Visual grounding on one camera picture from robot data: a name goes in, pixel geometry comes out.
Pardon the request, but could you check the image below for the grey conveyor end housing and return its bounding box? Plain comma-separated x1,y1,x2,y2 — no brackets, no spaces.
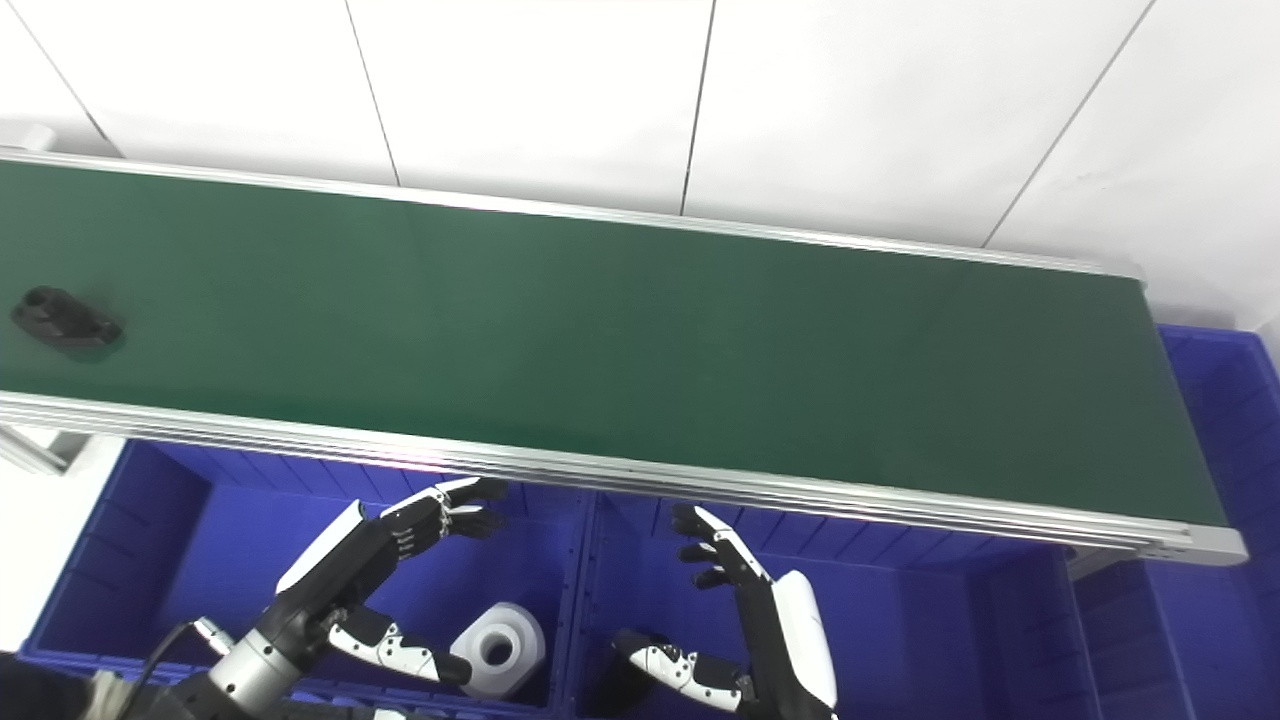
0,120,57,157

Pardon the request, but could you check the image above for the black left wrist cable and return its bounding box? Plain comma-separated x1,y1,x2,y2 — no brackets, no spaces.
118,622,206,716

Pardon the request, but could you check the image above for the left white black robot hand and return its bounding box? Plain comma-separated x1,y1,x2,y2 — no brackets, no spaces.
255,477,512,687

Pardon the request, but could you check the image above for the white cylindrical plastic part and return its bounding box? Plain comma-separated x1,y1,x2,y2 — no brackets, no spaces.
449,602,547,699

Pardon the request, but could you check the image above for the green conveyor belt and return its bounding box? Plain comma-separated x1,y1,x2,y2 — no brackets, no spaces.
0,148,1249,567

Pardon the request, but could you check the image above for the blue plastic bin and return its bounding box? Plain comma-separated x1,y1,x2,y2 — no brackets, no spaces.
1068,324,1280,720
562,488,1101,720
20,438,593,720

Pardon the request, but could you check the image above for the black plastic bracket part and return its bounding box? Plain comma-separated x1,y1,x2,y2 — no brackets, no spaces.
11,286,124,350

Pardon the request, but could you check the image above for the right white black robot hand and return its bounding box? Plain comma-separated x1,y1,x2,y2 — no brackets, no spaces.
611,504,840,720

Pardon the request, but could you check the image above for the aluminium conveyor support leg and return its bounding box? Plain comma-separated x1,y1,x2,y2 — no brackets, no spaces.
0,424,79,477

